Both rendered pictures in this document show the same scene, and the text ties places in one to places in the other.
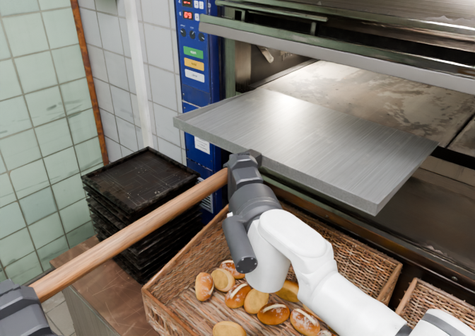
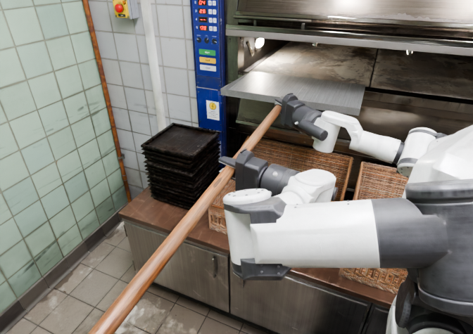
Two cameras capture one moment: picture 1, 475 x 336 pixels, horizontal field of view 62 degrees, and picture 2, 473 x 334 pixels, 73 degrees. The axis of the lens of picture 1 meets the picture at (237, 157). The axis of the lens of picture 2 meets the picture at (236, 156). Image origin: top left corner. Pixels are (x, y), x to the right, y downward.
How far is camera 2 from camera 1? 59 cm
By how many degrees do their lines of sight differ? 16
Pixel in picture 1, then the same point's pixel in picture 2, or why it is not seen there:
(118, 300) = not seen: hidden behind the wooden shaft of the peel
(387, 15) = (341, 16)
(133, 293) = not seen: hidden behind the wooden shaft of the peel
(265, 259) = (329, 133)
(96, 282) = (161, 216)
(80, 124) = (99, 120)
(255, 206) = (313, 113)
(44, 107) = (75, 109)
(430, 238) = not seen: hidden behind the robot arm
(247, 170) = (294, 101)
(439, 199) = (369, 115)
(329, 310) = (368, 143)
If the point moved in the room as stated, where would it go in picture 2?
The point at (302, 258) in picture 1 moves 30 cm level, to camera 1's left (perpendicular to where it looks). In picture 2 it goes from (352, 124) to (257, 139)
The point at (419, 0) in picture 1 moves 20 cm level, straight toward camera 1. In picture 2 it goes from (355, 8) to (369, 15)
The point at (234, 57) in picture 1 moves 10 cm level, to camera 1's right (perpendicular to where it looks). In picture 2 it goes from (237, 52) to (257, 50)
